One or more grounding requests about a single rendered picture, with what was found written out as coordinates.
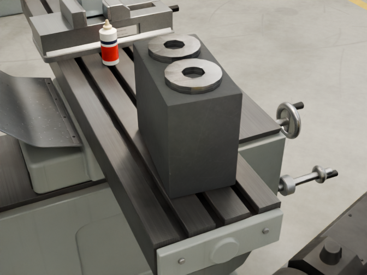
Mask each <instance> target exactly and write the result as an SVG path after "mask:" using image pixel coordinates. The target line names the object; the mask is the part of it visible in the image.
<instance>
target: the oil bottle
mask: <svg viewBox="0 0 367 275"><path fill-rule="evenodd" d="M99 35H100V46H101V52H102V61H103V64H105V65H116V64H118V62H119V50H118V43H117V31H116V29H115V28H112V25H110V24H109V21H108V20H105V25H104V26H103V28H102V29H100V30H99Z"/></svg>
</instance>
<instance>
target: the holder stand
mask: <svg viewBox="0 0 367 275"><path fill-rule="evenodd" d="M133 58H134V74H135V90H136V99H137V116H138V128H139V130H140V132H141V135H142V137H143V139H144V141H145V144H146V146H147V149H148V150H149V153H150V155H151V158H152V160H153V162H154V165H155V167H156V169H157V171H158V174H159V176H160V178H161V180H162V183H163V185H164V187H165V190H166V192H167V194H168V196H169V198H170V199H173V198H178V197H181V196H186V195H191V194H195V193H200V192H205V191H208V190H213V189H217V188H222V187H227V186H232V185H235V181H236V167H237V160H238V147H239V134H240V121H241V108H242V91H241V90H240V89H239V87H238V86H237V85H236V84H235V82H234V81H233V80H232V79H231V77H230V76H229V75H228V74H227V72H226V71H225V70H224V69H223V68H222V66H221V65H220V64H219V63H218V61H217V60H216V58H215V57H214V56H213V55H212V53H211V52H210V51H209V50H208V48H207V47H206V46H205V45H204V44H203V42H202V41H201V40H200V39H199V37H198V36H197V35H196V34H188V35H187V34H179V33H171V34H163V35H159V36H157V37H155V38H153V39H151V40H145V41H138V42H134V43H133Z"/></svg>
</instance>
